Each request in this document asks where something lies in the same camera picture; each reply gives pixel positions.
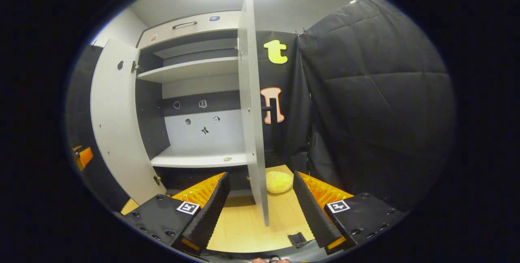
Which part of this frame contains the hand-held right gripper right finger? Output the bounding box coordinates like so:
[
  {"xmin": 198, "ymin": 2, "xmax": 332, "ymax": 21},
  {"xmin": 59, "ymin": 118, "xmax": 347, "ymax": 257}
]
[{"xmin": 292, "ymin": 170, "xmax": 407, "ymax": 255}]

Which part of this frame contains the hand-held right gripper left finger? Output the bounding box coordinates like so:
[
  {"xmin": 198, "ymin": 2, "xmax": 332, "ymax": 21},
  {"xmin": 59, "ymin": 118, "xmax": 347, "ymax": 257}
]
[{"xmin": 122, "ymin": 172, "xmax": 231, "ymax": 255}]

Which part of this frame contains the grey cabinet door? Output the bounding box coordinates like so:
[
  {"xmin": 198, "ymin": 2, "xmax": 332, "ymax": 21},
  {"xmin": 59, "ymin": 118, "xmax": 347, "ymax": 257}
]
[
  {"xmin": 238, "ymin": 0, "xmax": 279, "ymax": 227},
  {"xmin": 90, "ymin": 38, "xmax": 167, "ymax": 206}
]

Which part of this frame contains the grey double-door shoe cabinet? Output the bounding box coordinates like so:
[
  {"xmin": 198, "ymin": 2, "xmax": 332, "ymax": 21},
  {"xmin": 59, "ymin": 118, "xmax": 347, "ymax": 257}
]
[{"xmin": 134, "ymin": 10, "xmax": 264, "ymax": 198}]

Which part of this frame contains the grey cabinet drawer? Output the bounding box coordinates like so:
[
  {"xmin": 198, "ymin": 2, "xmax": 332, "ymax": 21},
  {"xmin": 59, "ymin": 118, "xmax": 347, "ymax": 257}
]
[{"xmin": 137, "ymin": 10, "xmax": 241, "ymax": 49}]

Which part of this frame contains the round yellow sponge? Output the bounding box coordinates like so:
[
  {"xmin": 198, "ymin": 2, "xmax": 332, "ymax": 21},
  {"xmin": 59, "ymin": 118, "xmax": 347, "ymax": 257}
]
[{"xmin": 266, "ymin": 171, "xmax": 294, "ymax": 194}]

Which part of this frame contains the black backdrop cloth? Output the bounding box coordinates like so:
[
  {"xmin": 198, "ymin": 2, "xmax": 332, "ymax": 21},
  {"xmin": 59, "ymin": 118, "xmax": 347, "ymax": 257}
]
[{"xmin": 65, "ymin": 0, "xmax": 455, "ymax": 215}]

